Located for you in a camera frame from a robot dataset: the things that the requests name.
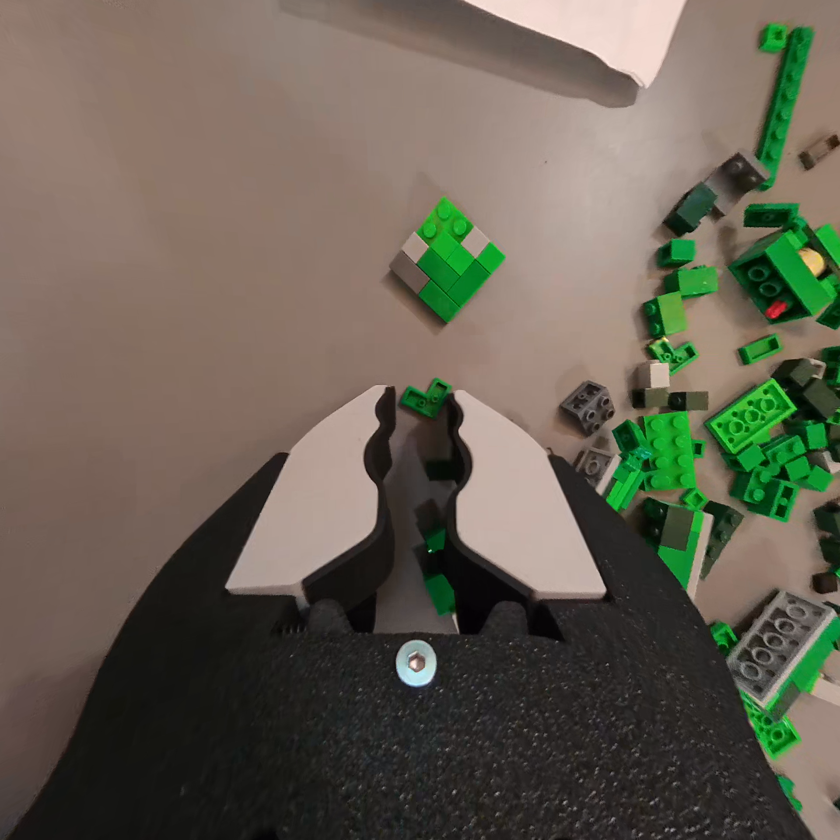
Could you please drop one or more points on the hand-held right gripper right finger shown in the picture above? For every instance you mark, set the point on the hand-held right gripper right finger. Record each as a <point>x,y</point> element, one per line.
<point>525,518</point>

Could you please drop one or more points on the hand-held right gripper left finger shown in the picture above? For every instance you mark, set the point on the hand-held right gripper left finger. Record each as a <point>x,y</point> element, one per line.
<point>315,512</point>

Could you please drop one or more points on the green corner brick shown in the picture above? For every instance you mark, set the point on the green corner brick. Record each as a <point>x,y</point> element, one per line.
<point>423,400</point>

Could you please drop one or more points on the pile of green toy bricks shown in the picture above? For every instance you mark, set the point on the pile of green toy bricks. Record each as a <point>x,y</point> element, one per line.
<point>669,446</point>

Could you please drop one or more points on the green grey brick assembly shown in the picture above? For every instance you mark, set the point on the green grey brick assembly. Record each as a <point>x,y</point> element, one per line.
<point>453,269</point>

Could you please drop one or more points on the dark grey square brick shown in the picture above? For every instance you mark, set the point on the dark grey square brick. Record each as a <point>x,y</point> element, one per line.
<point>587,408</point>

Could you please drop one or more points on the light grey long brick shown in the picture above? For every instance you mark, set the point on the light grey long brick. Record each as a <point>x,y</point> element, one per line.
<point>778,646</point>

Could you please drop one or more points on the green hollow brick build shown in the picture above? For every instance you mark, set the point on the green hollow brick build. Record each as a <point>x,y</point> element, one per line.
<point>784,275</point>

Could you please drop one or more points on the long green brick plate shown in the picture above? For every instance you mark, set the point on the long green brick plate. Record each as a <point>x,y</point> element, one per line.
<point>784,105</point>

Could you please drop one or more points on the white paper sheet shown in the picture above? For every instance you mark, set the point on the white paper sheet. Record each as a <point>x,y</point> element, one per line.
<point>590,33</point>

